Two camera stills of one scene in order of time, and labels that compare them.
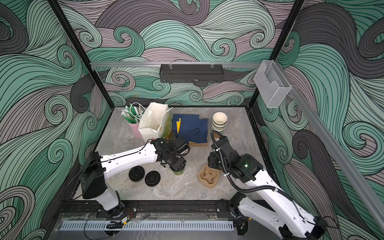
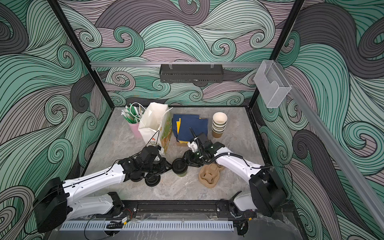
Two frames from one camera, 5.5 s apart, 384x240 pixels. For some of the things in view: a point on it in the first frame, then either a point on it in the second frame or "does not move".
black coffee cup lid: [136, 173] does not move
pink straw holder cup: [135, 127] does not move
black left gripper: [181, 165] to [164, 165]
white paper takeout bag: [156, 122] does not move
